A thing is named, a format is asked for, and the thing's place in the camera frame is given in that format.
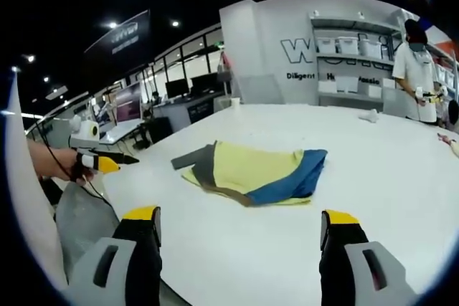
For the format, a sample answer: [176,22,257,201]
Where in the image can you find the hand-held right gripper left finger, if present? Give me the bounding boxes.
[66,205,163,306]

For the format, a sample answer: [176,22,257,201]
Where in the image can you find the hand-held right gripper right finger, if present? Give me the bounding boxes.
[318,209,419,306]

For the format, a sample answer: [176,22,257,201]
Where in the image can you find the dark grey template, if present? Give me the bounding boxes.
[170,143,215,171]

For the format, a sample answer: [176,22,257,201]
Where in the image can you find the yellow blue grey garment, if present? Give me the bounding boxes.
[181,140,329,209]

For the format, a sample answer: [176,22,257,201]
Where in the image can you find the person's left hand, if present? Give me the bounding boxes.
[28,139,95,187]

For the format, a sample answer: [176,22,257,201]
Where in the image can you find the white office desk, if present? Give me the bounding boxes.
[98,118,145,145]

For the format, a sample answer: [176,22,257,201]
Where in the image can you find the large purple display screen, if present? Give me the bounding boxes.
[115,81,143,123]

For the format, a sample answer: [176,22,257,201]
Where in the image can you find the person's white clothing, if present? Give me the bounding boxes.
[4,69,70,290]

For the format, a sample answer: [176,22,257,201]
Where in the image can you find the black computer monitor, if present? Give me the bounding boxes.
[189,72,220,94]
[164,78,190,100]

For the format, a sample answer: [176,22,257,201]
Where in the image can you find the dark hanging sign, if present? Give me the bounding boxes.
[84,9,151,57]

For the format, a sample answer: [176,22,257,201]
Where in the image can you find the crumpled white cloth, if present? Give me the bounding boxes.
[358,108,381,124]

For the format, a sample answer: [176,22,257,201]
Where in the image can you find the pink patterned cloth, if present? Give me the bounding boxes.
[437,133,459,158]

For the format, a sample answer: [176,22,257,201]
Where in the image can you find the grey shelf unit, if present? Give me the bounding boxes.
[309,11,408,107]

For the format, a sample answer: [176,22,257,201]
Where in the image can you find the white storage box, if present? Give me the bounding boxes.
[358,38,383,60]
[336,36,360,56]
[316,37,339,54]

